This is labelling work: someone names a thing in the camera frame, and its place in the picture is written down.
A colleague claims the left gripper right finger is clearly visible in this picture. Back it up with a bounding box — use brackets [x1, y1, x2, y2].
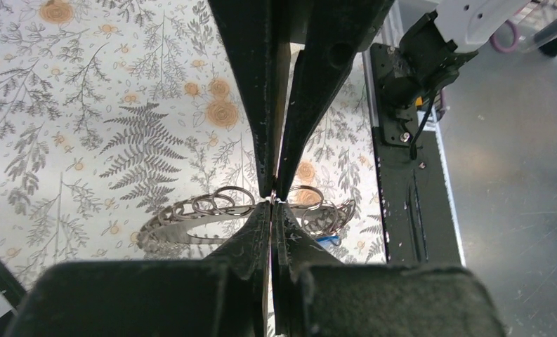
[272, 203, 506, 336]

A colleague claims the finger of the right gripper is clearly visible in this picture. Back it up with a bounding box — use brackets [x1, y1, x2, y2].
[276, 1, 393, 201]
[209, 0, 278, 197]

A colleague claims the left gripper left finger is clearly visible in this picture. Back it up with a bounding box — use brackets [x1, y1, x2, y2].
[6, 202, 272, 336]

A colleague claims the blue key tag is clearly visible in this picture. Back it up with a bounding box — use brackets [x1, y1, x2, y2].
[315, 235, 341, 249]

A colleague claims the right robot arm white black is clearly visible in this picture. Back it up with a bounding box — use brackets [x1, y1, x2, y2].
[209, 1, 525, 200]

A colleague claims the floral table mat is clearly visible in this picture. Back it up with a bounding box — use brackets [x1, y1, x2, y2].
[0, 0, 388, 337]

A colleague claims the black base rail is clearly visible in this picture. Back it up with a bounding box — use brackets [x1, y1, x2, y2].
[364, 44, 464, 265]

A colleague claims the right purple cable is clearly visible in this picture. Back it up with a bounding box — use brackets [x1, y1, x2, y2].
[488, 19, 521, 54]

